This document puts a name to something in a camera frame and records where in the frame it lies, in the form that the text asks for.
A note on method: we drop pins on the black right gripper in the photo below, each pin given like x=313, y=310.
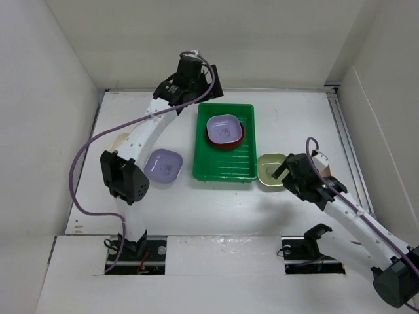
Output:
x=289, y=185

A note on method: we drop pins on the green square plate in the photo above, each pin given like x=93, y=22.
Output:
x=266, y=166

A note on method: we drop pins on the green plastic bin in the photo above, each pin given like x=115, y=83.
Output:
x=233, y=165

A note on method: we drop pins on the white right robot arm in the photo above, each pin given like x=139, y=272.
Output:
x=386, y=261

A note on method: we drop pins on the cream square plate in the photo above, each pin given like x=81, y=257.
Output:
x=118, y=142

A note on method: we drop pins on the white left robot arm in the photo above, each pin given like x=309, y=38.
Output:
x=123, y=171

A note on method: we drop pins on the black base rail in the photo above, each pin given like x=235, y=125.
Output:
x=302, y=258
x=151, y=262

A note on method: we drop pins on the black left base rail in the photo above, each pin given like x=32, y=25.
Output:
x=151, y=262

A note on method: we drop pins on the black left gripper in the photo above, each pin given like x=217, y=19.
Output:
x=215, y=92

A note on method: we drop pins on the red round plate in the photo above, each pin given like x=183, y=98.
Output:
x=226, y=146

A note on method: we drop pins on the pink square plate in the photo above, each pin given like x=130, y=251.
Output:
x=326, y=172

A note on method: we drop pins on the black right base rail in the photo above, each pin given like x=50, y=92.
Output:
x=302, y=258

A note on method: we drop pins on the aluminium rail right side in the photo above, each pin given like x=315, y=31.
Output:
x=358, y=180

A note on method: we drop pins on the purple square plate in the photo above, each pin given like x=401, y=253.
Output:
x=224, y=129
x=163, y=166

